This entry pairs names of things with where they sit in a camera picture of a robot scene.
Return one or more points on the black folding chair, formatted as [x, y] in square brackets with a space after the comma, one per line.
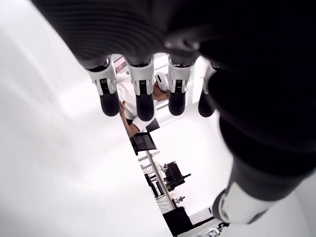
[144, 143]

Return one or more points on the monitor with pink screen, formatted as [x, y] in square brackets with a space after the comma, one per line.
[121, 64]

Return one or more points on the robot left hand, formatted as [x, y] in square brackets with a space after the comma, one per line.
[247, 74]

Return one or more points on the seated person white shirt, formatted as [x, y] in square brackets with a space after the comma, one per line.
[128, 98]

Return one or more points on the white VR headset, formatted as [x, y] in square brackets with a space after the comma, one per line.
[162, 82]

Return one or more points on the black cabinet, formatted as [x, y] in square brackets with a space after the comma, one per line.
[176, 222]

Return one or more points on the black machine on stand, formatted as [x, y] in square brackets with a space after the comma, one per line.
[174, 174]

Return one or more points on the silver humanoid robot legs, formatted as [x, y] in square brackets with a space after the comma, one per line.
[216, 229]

